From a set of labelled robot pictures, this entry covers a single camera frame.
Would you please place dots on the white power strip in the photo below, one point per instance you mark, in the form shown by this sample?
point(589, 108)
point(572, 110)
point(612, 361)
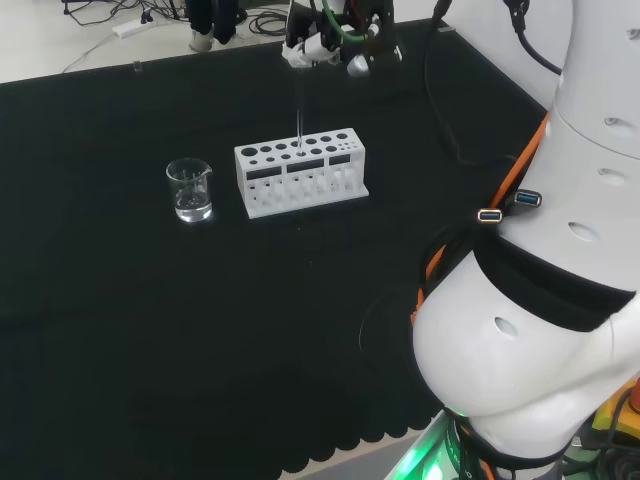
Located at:
point(132, 27)

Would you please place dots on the yellow stop button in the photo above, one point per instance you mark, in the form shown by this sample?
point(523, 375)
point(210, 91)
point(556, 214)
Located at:
point(622, 405)

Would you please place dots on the clear glass rod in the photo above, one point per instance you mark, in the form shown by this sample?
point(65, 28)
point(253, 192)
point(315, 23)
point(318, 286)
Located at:
point(300, 110)

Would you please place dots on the person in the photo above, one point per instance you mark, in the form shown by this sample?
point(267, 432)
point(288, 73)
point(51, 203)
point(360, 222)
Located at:
point(215, 22)

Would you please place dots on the black USB plug blue tip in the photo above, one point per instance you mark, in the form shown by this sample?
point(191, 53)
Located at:
point(528, 198)

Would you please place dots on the black bench cloth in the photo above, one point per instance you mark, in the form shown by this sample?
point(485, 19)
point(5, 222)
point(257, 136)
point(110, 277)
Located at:
point(150, 300)

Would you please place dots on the white test tube rack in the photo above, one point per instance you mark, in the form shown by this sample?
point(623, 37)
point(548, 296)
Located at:
point(300, 172)

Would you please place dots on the black USB plug white tip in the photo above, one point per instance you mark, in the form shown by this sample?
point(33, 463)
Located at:
point(490, 215)

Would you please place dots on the small clear glass beaker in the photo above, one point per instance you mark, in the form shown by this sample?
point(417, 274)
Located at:
point(191, 200)

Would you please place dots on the clear cloth clip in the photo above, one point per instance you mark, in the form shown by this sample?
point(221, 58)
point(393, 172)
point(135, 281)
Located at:
point(445, 30)
point(136, 66)

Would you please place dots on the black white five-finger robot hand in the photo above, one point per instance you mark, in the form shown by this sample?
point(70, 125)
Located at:
point(340, 25)

